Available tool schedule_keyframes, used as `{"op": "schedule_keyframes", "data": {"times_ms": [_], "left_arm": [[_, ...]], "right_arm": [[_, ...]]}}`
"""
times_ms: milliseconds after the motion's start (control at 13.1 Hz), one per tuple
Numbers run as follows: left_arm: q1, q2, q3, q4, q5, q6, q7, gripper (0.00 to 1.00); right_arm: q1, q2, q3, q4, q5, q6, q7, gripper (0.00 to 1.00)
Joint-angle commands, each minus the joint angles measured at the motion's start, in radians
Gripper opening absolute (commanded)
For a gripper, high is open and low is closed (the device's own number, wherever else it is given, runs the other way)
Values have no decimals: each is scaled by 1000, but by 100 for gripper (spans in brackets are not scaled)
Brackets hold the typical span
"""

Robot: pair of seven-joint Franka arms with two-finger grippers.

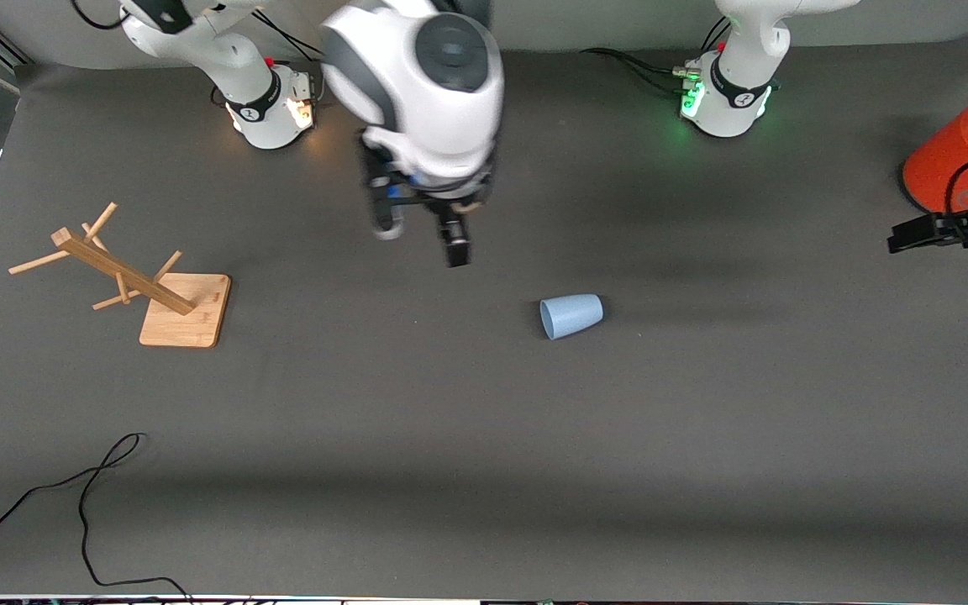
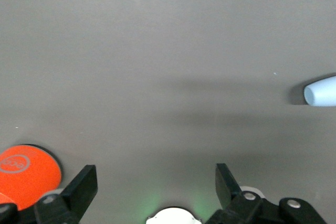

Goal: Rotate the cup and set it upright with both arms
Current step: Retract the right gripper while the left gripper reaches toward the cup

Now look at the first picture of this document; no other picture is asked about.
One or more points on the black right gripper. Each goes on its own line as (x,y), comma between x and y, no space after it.
(449,210)

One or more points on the wooden cup rack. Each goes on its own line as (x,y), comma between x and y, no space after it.
(186,315)

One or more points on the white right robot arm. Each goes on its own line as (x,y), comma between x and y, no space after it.
(417,92)

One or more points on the light blue plastic cup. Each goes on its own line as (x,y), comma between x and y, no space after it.
(572,316)

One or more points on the orange cylindrical can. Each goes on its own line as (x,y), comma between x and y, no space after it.
(942,164)

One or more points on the dark grey table mat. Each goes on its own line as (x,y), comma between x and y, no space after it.
(484,420)

